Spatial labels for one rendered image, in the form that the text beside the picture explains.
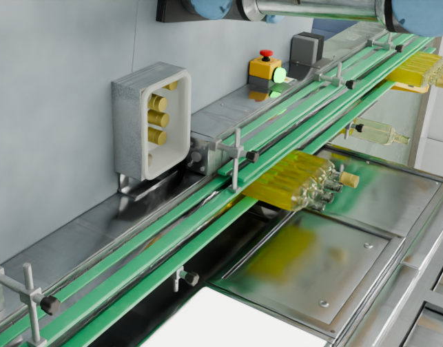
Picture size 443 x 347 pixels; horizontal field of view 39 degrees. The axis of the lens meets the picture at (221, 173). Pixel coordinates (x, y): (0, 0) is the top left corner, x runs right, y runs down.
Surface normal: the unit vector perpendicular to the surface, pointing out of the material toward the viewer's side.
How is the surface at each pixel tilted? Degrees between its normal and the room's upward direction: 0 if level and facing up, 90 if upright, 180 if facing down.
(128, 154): 90
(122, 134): 90
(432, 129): 90
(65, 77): 0
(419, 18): 84
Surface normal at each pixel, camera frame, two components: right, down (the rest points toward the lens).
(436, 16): -0.42, 0.22
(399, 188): 0.04, -0.87
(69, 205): 0.84, 0.29
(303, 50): -0.54, 0.39
